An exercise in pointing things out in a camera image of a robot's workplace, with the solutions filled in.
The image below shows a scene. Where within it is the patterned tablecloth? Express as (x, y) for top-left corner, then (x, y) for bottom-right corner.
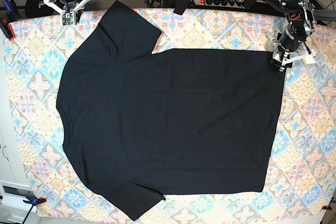
(1, 8), (335, 223)

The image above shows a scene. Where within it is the black T-shirt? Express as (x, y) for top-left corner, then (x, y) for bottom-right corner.
(56, 1), (285, 220)

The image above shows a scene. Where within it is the white power strip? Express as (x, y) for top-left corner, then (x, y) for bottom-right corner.
(194, 0), (245, 8)

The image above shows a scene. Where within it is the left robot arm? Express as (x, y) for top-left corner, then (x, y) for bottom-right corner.
(267, 0), (317, 72)

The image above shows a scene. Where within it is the blue clamp upper left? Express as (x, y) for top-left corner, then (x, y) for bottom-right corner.
(1, 0), (17, 41)

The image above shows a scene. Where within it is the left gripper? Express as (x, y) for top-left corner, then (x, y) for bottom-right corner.
(270, 29), (315, 72)

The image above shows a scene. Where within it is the orange clamp lower right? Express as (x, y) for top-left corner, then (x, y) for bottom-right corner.
(322, 206), (332, 210)

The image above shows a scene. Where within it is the blue clamp lower left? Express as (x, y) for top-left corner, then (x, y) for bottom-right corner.
(22, 196), (47, 224)

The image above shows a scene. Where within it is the black round stool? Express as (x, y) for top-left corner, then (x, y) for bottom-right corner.
(25, 0), (54, 18)

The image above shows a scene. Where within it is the blue clamp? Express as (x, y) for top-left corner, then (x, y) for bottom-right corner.
(1, 0), (17, 41)
(22, 196), (47, 224)

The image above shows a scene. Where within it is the white cabinet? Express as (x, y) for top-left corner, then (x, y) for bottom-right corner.
(0, 37), (34, 224)

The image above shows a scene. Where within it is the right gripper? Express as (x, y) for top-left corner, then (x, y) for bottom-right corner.
(38, 0), (91, 25)

